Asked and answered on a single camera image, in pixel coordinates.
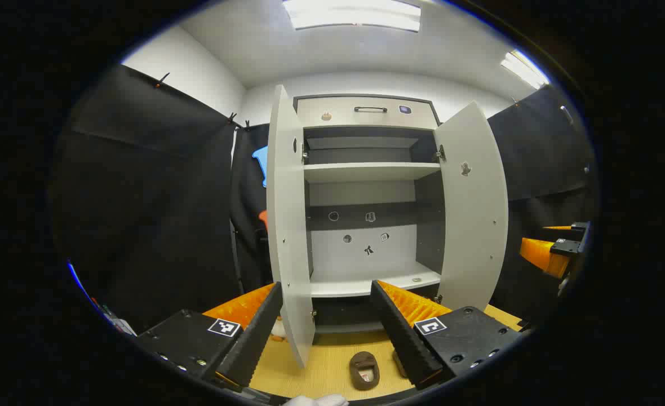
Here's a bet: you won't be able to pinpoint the brown suede shoe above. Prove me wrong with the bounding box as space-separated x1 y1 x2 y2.
392 348 410 379
348 351 380 391

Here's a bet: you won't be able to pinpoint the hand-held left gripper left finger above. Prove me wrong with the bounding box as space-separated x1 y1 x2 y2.
134 281 284 392

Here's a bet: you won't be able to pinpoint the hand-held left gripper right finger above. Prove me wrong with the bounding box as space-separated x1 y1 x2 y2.
370 279 525 391

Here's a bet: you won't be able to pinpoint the black backdrop cloth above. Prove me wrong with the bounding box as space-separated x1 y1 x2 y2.
51 64 598 336

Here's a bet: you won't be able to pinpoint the grey cabinet door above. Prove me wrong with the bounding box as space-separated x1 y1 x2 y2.
433 100 509 312
265 85 317 370

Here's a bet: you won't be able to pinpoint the small white object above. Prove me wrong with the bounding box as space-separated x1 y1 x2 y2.
110 317 138 338

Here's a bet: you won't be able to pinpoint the ceiling light panel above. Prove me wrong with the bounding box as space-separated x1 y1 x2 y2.
500 49 551 90
282 0 422 32

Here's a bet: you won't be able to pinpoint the grey shoe cabinet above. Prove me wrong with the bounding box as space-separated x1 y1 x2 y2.
293 93 445 334

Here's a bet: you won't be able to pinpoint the grey metal pole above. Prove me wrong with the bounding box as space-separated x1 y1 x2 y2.
229 217 244 297

